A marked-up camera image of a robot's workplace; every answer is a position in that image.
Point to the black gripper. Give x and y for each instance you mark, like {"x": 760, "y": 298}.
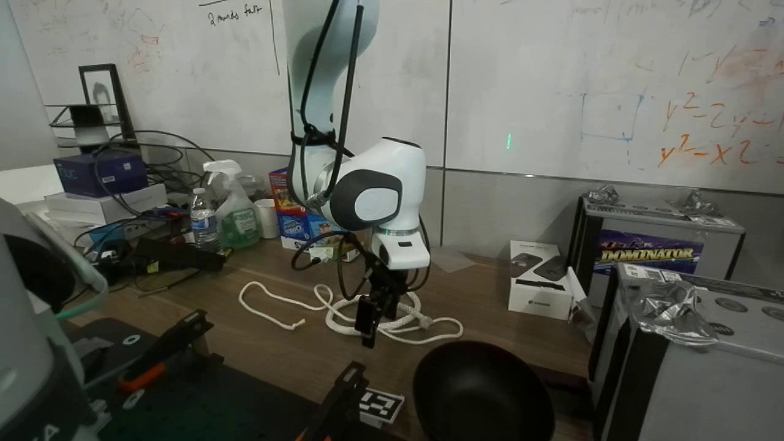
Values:
{"x": 389, "y": 283}

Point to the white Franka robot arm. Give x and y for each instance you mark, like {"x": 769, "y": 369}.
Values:
{"x": 380, "y": 187}

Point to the blue snack pack cardboard box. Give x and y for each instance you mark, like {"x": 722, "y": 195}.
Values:
{"x": 291, "y": 221}

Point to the white phone box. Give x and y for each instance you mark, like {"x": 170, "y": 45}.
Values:
{"x": 541, "y": 290}

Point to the silver box with Dominator label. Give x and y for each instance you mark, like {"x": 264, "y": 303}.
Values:
{"x": 652, "y": 247}

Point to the flat white box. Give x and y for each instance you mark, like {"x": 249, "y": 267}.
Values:
{"x": 82, "y": 211}

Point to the dark blue cardboard box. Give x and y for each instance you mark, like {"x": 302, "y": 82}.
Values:
{"x": 100, "y": 173}

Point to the large plain silver box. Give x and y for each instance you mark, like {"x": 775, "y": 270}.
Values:
{"x": 720, "y": 382}

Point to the black white AprilTag marker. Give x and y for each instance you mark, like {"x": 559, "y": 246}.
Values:
{"x": 380, "y": 408}

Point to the black round pan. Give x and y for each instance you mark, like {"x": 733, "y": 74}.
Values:
{"x": 481, "y": 396}

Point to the white paper cup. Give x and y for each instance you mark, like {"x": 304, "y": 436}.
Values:
{"x": 269, "y": 219}

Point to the white cups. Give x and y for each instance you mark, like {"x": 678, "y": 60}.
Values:
{"x": 240, "y": 221}

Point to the black perforated base mat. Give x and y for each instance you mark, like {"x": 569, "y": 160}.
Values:
{"x": 213, "y": 408}

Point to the clear plastic water bottle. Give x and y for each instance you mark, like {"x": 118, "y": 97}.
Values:
{"x": 204, "y": 221}

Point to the black power strip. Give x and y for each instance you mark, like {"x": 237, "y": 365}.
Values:
{"x": 162, "y": 247}

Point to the crumpled silver foil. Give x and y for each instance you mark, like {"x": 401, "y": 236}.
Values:
{"x": 603, "y": 198}
{"x": 671, "y": 306}

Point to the whiteboard with writing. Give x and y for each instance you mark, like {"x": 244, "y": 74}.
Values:
{"x": 572, "y": 82}

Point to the black clamp bracket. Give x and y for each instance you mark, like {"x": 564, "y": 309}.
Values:
{"x": 175, "y": 334}
{"x": 339, "y": 404}

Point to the black picture frame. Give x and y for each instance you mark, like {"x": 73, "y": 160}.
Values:
{"x": 104, "y": 93}

